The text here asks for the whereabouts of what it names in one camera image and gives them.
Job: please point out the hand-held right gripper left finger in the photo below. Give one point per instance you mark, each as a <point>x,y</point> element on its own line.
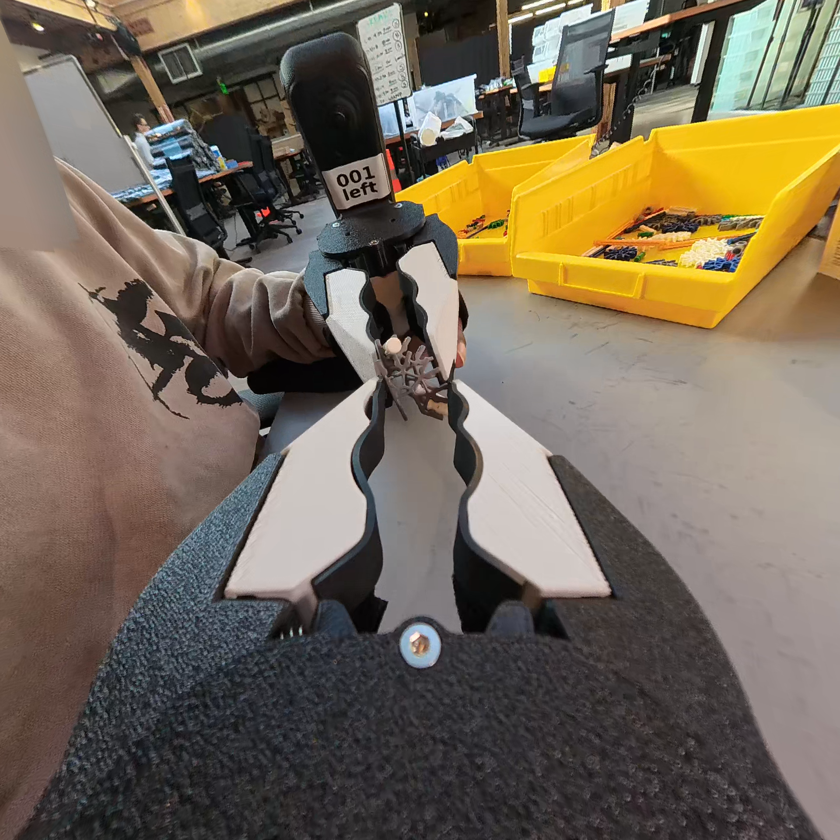
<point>302,525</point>

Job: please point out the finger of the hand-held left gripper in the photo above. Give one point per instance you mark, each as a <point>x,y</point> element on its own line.
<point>348,308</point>
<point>438,295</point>

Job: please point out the sign board on stand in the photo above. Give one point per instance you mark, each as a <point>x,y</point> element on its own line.
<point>384,52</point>

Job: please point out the large whiteboard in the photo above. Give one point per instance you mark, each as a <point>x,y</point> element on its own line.
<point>98,131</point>

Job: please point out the person's left forearm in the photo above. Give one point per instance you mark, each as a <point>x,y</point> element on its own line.
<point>262,315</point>

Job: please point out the small yellow plastic bin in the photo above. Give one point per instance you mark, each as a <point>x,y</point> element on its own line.
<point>485,259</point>

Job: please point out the clear plastic container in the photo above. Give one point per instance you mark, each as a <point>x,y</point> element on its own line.
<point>446,98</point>

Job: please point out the large yellow plastic bin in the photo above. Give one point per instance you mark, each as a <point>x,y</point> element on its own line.
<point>656,295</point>

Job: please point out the person's left hand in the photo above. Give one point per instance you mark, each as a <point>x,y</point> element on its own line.
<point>461,351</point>

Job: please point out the wooden work table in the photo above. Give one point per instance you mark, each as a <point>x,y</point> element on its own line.
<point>216,174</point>

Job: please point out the wall air vent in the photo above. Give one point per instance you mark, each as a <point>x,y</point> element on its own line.
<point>179,64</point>

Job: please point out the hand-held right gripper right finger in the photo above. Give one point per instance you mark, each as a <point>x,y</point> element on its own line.
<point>531,525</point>

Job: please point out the printed toy set box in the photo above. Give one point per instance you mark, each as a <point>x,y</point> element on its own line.
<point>830,243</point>

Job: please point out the pile of blue folded cloth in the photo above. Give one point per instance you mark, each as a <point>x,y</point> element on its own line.
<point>184,141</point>

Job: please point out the black office chair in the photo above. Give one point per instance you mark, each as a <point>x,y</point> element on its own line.
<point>577,72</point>
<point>190,197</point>
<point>262,177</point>

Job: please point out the pile of colourful toy pieces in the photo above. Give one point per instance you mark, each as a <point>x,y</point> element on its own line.
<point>485,226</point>
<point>669,229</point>

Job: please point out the wooden post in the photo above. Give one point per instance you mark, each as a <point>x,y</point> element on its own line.
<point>503,39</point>

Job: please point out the person's beige sweatshirt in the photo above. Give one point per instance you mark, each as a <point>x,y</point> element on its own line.
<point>79,492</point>

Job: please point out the long black frame table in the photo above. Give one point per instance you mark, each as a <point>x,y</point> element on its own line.
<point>703,79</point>

